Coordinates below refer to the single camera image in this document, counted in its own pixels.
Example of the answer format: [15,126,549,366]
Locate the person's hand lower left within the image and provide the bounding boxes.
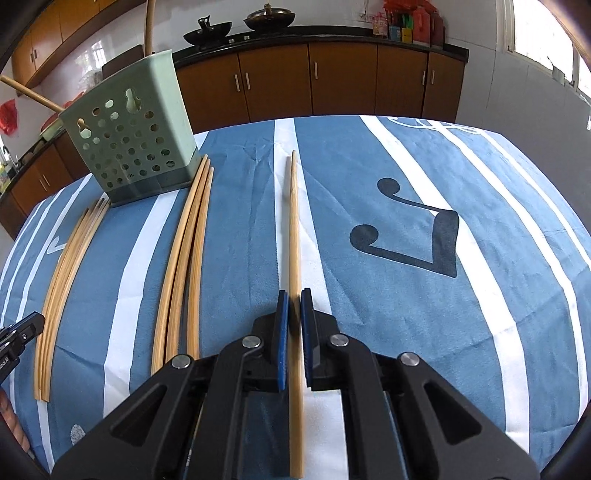
[0,389,30,453]

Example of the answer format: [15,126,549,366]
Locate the green perforated utensil holder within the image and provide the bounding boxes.
[58,50,200,206]

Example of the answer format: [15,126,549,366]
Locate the brown lower kitchen cabinets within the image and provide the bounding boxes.
[0,42,467,241]

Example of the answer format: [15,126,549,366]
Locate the red condiment bottles group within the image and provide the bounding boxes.
[372,0,446,49]

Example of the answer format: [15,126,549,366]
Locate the dark cutting board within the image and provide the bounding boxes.
[101,44,144,80]

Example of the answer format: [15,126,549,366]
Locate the red plastic bag hanging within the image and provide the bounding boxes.
[0,99,18,136]

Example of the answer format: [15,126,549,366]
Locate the brown upper wall cabinets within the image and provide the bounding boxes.
[11,0,145,88]

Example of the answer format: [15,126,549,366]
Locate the window with white frame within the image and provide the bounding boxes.
[503,0,590,100]

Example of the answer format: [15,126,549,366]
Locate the black wok on stove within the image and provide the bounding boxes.
[183,16,232,47]

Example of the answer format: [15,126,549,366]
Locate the lidded dark pot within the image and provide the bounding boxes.
[243,3,296,32]

